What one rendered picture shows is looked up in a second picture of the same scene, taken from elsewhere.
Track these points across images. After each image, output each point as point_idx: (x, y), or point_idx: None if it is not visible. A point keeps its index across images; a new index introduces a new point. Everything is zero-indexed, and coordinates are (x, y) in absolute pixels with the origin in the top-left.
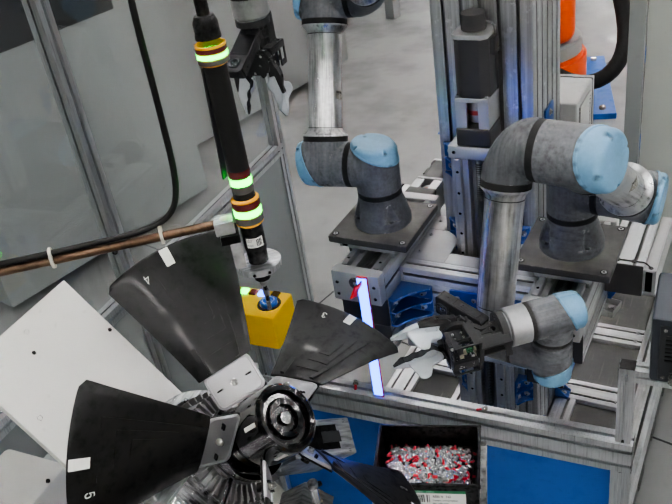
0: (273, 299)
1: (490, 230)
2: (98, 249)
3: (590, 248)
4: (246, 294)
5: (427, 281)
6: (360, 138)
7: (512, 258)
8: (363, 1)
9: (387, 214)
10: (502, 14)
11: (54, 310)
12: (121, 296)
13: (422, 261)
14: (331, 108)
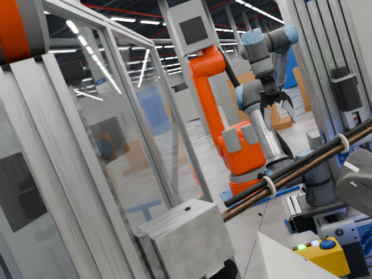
0: (329, 240)
1: None
2: (368, 128)
3: None
4: (305, 248)
5: (368, 221)
6: (299, 154)
7: None
8: (279, 83)
9: (331, 190)
10: (350, 68)
11: (272, 249)
12: (347, 199)
13: (357, 212)
14: (278, 143)
